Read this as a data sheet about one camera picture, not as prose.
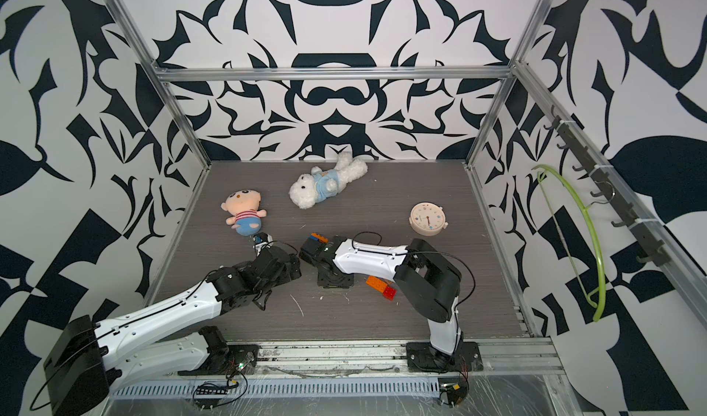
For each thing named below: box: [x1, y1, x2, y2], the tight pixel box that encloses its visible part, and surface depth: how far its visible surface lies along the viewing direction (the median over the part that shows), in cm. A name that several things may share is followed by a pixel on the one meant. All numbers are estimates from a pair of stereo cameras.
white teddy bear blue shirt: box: [288, 152, 369, 210], surface depth 104 cm
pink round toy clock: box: [408, 201, 450, 237], surface depth 101 cm
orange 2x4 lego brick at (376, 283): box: [366, 275, 388, 294], surface depth 89 cm
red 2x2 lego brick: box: [382, 285, 397, 301], surface depth 86 cm
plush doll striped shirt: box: [220, 189, 267, 237], surface depth 99 cm
